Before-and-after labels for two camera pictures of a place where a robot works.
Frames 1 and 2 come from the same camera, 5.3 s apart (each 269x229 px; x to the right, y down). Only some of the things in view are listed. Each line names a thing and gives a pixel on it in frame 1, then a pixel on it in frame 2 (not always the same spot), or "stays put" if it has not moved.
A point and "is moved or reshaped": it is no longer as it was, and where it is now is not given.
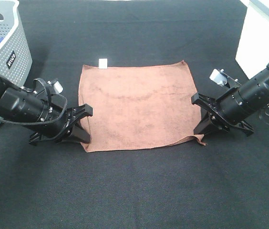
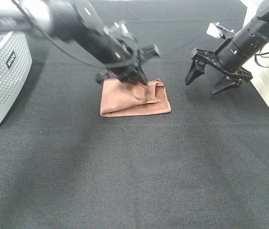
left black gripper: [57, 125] to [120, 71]
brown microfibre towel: [139, 106] is moved or reshaped
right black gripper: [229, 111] to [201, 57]
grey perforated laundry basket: [11, 60] stays put
